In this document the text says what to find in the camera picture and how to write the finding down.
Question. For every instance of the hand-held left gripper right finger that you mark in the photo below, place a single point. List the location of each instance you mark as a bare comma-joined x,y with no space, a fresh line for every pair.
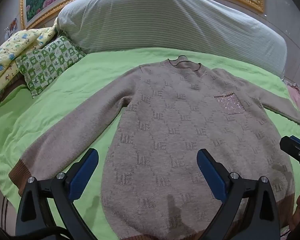
211,173

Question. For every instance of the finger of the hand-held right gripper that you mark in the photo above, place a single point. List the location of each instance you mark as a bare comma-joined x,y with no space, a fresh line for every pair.
288,145

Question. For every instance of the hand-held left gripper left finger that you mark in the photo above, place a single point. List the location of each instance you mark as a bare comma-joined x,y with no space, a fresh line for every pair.
83,175

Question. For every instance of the beige knit sweater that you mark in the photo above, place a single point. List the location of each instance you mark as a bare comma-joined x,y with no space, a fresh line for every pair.
177,130

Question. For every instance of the green bed sheet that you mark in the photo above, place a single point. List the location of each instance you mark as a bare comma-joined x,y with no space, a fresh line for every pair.
65,92

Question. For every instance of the brown striped mattress edge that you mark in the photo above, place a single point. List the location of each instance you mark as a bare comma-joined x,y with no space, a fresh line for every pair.
1,205

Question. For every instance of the green checkered pillow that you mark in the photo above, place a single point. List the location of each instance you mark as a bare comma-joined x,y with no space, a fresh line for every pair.
47,65

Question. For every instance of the yellow printed quilt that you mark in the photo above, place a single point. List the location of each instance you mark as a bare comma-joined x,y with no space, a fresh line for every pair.
5,55

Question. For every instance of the striped white duvet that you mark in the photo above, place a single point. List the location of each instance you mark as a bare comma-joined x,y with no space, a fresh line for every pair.
165,17

